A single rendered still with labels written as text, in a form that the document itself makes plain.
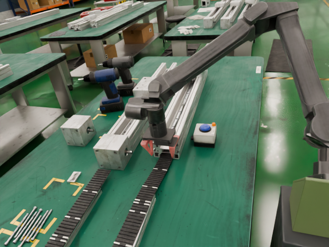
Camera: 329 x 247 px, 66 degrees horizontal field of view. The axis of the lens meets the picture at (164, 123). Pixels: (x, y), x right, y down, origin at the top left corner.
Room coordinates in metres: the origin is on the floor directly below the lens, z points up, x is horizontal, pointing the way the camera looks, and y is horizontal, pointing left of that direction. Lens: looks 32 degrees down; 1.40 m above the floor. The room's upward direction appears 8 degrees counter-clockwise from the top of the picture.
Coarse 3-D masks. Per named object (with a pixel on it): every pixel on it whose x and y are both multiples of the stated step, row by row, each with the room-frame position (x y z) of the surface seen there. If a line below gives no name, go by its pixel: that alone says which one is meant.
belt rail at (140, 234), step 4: (152, 200) 0.52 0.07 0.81; (152, 204) 0.52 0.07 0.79; (148, 208) 0.49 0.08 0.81; (152, 208) 0.51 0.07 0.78; (148, 212) 0.48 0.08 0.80; (148, 216) 0.48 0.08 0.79; (144, 220) 0.45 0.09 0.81; (148, 220) 0.47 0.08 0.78; (144, 224) 0.45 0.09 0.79; (140, 228) 0.43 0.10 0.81; (144, 228) 0.44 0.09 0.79; (140, 232) 0.42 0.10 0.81; (140, 236) 0.42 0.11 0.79; (136, 240) 0.40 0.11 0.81; (140, 240) 0.41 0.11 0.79; (136, 244) 0.39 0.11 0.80
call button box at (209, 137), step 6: (198, 126) 0.83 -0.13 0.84; (210, 126) 0.82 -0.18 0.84; (198, 132) 0.79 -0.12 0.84; (204, 132) 0.78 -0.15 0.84; (210, 132) 0.78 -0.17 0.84; (192, 138) 0.82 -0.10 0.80; (198, 138) 0.78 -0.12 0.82; (204, 138) 0.77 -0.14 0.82; (210, 138) 0.76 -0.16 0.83; (198, 144) 0.78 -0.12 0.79; (204, 144) 0.77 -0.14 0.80; (210, 144) 0.76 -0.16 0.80
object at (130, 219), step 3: (129, 216) 0.47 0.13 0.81; (132, 216) 0.47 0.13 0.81; (126, 219) 0.46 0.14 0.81; (129, 219) 0.46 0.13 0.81; (132, 219) 0.46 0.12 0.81; (135, 219) 0.46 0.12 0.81; (138, 219) 0.45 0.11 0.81; (141, 219) 0.45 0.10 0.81; (132, 222) 0.45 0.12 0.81; (135, 222) 0.45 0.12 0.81; (138, 222) 0.44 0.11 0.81; (141, 222) 0.44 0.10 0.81
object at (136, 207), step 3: (132, 204) 0.51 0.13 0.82; (135, 204) 0.51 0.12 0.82; (132, 207) 0.50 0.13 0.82; (135, 207) 0.50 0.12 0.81; (138, 207) 0.50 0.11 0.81; (141, 207) 0.49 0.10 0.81; (144, 207) 0.49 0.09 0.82; (147, 207) 0.49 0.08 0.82; (138, 210) 0.49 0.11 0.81; (141, 210) 0.48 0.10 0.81; (144, 210) 0.48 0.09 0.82
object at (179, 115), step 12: (204, 72) 1.35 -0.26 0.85; (192, 84) 1.24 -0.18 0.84; (204, 84) 1.34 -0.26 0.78; (180, 96) 1.09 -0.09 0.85; (192, 96) 1.05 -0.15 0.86; (168, 108) 0.96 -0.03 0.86; (180, 108) 1.00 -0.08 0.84; (192, 108) 0.99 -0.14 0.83; (168, 120) 0.88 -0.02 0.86; (180, 120) 0.86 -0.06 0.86; (180, 132) 0.77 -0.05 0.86; (180, 144) 0.75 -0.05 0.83; (156, 156) 0.75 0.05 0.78
